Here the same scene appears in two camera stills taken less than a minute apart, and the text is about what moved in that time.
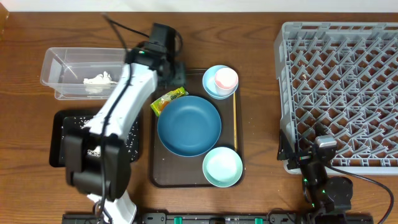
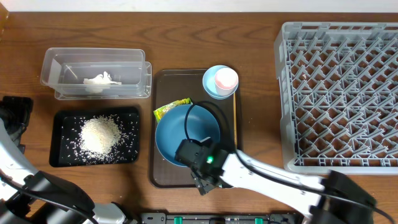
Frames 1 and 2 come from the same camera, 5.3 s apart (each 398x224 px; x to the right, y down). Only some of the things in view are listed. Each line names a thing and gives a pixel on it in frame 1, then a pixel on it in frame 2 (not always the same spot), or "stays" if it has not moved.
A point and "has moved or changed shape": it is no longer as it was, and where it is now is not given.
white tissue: [98, 84] stays
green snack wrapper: [158, 104] -> [159, 112]
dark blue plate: [189, 126] has moved or changed shape
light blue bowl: [208, 80] stays
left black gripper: [181, 78] -> [21, 107]
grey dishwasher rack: [343, 75] stays
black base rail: [227, 218] stays
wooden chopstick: [234, 111] stays
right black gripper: [286, 151] -> [204, 186]
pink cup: [226, 80] stays
